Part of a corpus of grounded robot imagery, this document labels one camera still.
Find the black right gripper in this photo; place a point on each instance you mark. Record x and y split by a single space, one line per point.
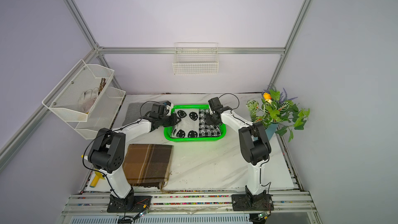
209 122

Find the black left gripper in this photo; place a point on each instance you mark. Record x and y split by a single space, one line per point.
173 121

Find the smiley face scarf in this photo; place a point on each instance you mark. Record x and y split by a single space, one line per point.
193 125

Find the brown plaid scarf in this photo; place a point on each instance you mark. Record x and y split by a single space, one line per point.
147 165

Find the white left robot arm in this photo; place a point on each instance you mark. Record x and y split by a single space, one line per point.
107 150

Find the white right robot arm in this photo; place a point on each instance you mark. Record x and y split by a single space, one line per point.
253 140

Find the green plastic basket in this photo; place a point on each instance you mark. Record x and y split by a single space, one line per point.
167 131

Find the grey folded scarf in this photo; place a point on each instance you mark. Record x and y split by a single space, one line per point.
136 110

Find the artificial plant in blue vase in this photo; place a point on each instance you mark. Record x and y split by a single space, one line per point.
277 108

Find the white glove in shelf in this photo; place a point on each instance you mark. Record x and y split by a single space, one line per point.
87 100

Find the yellow spray bottle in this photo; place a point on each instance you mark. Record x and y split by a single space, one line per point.
98 176

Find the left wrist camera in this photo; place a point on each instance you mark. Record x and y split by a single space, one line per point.
168 107

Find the small white wire basket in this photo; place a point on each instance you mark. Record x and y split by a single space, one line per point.
196 59

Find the white wire wall shelf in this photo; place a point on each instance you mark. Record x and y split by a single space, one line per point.
63 99

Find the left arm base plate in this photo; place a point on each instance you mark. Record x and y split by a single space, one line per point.
135 204

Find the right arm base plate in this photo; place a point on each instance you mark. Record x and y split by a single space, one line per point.
258 203

